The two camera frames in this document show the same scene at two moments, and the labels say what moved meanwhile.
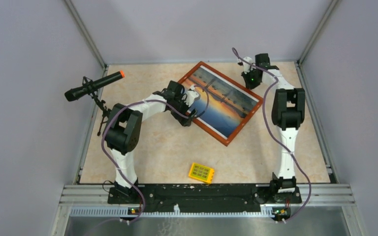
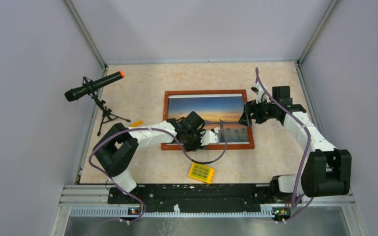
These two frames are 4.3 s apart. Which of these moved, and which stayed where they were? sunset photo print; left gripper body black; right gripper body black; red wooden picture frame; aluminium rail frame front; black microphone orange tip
Moved: left gripper body black; sunset photo print; red wooden picture frame; right gripper body black
Stayed: black microphone orange tip; aluminium rail frame front
